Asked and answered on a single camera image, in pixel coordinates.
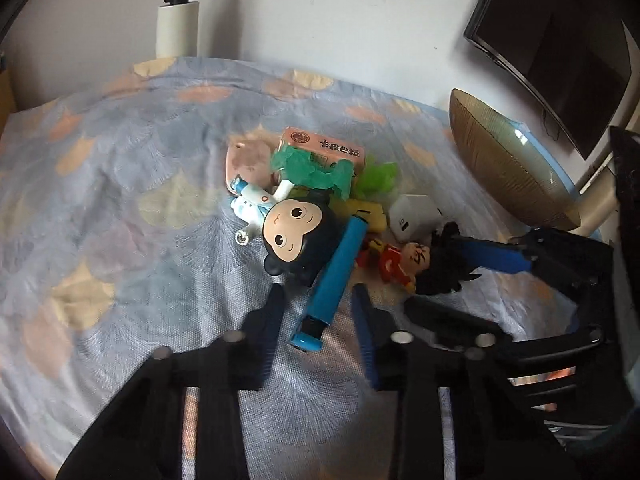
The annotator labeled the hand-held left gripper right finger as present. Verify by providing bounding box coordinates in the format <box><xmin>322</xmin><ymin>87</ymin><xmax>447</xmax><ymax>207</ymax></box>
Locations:
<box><xmin>350</xmin><ymin>284</ymin><xmax>583</xmax><ymax>480</ymax></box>

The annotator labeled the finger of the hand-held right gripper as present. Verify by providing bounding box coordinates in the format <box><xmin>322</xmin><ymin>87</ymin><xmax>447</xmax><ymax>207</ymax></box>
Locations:
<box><xmin>460</xmin><ymin>226</ymin><xmax>617</xmax><ymax>306</ymax></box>
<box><xmin>404</xmin><ymin>299</ymin><xmax>622</xmax><ymax>367</ymax></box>

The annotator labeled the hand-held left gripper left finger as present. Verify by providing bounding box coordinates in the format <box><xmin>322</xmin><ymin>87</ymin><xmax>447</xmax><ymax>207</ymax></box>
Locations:
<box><xmin>55</xmin><ymin>284</ymin><xmax>288</xmax><ymax>480</ymax></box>

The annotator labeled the blue cylinder tube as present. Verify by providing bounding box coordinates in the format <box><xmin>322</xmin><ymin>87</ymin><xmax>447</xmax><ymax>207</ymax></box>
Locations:
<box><xmin>288</xmin><ymin>216</ymin><xmax>370</xmax><ymax>352</ymax></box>

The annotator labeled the red-clothed spiky-hair figurine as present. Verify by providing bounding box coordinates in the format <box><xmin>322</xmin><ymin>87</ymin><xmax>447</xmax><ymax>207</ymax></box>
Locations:
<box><xmin>355</xmin><ymin>221</ymin><xmax>484</xmax><ymax>296</ymax></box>

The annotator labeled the white charger plug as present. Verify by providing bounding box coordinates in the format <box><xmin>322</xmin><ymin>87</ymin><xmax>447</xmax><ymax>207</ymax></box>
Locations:
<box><xmin>388</xmin><ymin>194</ymin><xmax>444</xmax><ymax>242</ymax></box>

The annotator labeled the golden glass bowl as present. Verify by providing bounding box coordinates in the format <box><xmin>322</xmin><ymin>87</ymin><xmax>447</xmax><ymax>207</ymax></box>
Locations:
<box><xmin>448</xmin><ymin>88</ymin><xmax>582</xmax><ymax>231</ymax></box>

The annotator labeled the big-head black-haired doll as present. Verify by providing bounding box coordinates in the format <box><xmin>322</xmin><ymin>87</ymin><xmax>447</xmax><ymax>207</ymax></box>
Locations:
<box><xmin>262</xmin><ymin>190</ymin><xmax>347</xmax><ymax>289</ymax></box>

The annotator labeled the yellow block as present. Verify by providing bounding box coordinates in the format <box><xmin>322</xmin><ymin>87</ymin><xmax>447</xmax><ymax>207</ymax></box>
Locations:
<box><xmin>327</xmin><ymin>197</ymin><xmax>389</xmax><ymax>235</ymax></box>

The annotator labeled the white and blue figurine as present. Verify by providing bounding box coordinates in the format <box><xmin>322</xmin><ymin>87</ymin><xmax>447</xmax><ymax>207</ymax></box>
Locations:
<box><xmin>229</xmin><ymin>172</ymin><xmax>296</xmax><ymax>247</ymax></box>

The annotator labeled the light green plastic toy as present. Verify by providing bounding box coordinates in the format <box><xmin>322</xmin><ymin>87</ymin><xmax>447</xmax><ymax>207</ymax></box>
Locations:
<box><xmin>352</xmin><ymin>160</ymin><xmax>401</xmax><ymax>197</ymax></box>

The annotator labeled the dark green plastic toy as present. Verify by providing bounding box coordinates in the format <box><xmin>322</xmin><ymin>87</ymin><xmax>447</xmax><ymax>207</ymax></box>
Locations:
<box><xmin>270</xmin><ymin>150</ymin><xmax>357</xmax><ymax>202</ymax></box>

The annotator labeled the pink oval tag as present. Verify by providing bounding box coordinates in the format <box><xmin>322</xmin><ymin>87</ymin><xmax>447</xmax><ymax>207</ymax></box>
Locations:
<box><xmin>224</xmin><ymin>141</ymin><xmax>275</xmax><ymax>194</ymax></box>

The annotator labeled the blue floral printed cloth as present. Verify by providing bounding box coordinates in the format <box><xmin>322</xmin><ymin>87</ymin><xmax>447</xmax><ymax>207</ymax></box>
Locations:
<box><xmin>0</xmin><ymin>56</ymin><xmax>601</xmax><ymax>480</ymax></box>

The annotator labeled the black flat screen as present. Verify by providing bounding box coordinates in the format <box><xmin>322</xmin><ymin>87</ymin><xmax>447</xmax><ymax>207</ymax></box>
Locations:
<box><xmin>463</xmin><ymin>0</ymin><xmax>634</xmax><ymax>161</ymax></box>

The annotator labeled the white pole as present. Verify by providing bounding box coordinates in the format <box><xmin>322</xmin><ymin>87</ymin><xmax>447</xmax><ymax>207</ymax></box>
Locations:
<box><xmin>155</xmin><ymin>0</ymin><xmax>202</xmax><ymax>59</ymax></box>

